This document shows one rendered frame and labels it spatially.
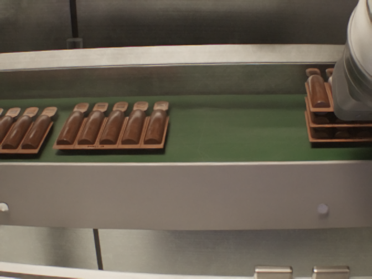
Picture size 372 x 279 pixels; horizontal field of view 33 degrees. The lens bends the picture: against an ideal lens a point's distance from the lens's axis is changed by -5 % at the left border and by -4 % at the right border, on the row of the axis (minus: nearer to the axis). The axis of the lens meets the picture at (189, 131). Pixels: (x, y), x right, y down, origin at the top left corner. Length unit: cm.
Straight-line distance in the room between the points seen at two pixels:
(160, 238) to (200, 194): 36
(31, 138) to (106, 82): 13
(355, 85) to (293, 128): 18
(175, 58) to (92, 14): 14
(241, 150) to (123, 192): 11
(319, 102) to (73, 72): 28
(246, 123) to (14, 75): 27
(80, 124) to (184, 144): 11
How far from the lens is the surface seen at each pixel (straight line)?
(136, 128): 61
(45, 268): 61
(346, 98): 50
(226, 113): 66
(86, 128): 62
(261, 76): 69
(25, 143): 62
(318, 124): 59
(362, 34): 40
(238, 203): 58
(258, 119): 65
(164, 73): 70
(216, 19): 77
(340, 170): 57
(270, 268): 58
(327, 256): 95
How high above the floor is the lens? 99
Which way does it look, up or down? 29 degrees down
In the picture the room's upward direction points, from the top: 1 degrees counter-clockwise
